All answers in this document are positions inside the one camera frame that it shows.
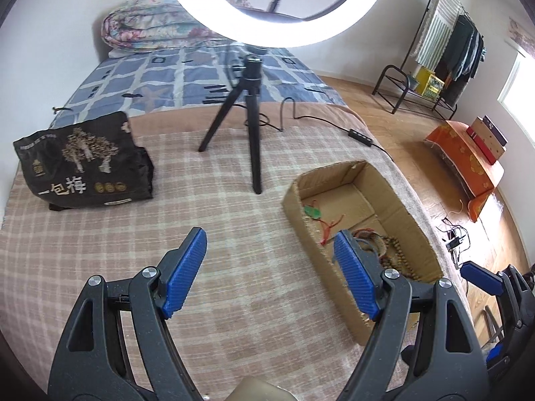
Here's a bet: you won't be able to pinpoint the red flat box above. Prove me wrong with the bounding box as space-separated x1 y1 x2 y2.
466 127 499 164

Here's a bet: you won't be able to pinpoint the striped hanging cloth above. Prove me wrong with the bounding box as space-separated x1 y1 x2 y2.
412 0 463 66

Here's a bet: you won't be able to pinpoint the black metal clothes rack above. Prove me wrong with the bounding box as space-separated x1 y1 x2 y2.
372 0 486 120

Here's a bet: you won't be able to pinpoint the blue patchwork bed sheet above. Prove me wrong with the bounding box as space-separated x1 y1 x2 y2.
48 46 347 128

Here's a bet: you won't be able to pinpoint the green pendant with red cord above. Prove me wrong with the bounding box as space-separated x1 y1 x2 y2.
303 205 347 246

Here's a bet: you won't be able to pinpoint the bright window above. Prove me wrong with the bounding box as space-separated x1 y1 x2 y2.
497 52 535 128

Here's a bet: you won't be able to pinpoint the wooden bead necklace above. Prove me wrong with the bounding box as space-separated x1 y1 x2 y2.
378 236 424 279

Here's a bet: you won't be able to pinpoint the black inline cable controller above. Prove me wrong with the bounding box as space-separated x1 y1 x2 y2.
347 129 374 147

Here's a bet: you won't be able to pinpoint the white ring light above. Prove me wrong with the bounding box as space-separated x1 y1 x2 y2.
161 0 391 48

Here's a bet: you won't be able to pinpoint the orange cloth covered table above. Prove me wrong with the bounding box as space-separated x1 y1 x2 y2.
423 120 506 223

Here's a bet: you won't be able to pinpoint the yellow crate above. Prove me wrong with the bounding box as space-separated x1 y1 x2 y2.
415 67 445 98

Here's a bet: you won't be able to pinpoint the pink plaid blanket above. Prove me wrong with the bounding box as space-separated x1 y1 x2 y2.
0 102 469 401

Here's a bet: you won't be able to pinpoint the cardboard box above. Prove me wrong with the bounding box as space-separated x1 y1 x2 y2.
281 160 444 347

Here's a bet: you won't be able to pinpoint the brown leather bracelet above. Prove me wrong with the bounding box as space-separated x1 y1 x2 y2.
353 230 385 256

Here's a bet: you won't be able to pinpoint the black power cable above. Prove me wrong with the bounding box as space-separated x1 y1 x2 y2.
226 92 396 162

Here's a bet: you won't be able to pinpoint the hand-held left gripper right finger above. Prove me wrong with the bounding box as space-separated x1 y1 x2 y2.
333 230 490 401

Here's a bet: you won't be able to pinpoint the folded floral quilt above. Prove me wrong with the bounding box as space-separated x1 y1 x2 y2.
101 0 254 53

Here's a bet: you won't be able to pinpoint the tangled floor cables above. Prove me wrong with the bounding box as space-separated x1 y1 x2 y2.
437 200 471 270

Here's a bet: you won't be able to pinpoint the black printed bag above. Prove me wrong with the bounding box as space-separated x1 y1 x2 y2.
12 111 154 212

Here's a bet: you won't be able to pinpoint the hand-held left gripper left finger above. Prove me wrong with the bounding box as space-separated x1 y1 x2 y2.
50 226 208 401

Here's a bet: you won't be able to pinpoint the pink wall hanging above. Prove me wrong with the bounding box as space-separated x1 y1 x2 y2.
506 17 535 57

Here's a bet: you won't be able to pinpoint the black tripod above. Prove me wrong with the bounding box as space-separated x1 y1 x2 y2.
198 53 268 195

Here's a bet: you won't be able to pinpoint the dark hanging clothes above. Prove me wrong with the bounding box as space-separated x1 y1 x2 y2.
435 14 488 83

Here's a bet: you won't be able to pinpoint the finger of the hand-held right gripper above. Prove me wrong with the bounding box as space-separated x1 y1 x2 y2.
461 261 535 326
485 345 516 379

